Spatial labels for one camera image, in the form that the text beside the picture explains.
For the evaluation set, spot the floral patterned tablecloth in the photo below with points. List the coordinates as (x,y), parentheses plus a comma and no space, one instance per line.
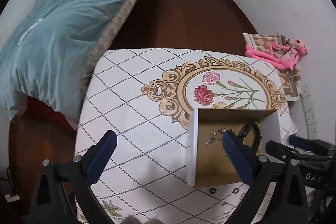
(136,113)

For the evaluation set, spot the checkered bed mattress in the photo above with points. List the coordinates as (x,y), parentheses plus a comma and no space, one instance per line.
(110,27)

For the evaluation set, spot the white charger plug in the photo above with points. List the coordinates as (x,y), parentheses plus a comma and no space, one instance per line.
(11,197)

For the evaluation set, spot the red cloth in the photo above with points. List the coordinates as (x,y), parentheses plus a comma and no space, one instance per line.
(50,113)

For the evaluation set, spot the brown diamond patterned mat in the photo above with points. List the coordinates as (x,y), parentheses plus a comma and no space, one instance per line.
(262,41)

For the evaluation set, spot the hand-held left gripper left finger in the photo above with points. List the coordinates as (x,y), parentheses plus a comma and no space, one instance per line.
(101,161)

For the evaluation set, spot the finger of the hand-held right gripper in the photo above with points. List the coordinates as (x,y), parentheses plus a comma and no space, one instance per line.
(302,141)
(282,151)

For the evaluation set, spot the white wall socket strip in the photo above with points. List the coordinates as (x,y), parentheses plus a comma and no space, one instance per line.
(309,111)

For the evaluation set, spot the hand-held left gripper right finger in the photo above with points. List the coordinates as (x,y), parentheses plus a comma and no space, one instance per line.
(235,155)

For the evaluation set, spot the light blue duvet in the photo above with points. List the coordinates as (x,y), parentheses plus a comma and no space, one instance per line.
(57,43)

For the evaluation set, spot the pink plush toy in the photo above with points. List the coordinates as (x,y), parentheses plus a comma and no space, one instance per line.
(286,54)

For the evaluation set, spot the white cardboard box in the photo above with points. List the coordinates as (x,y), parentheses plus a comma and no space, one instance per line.
(210,161)

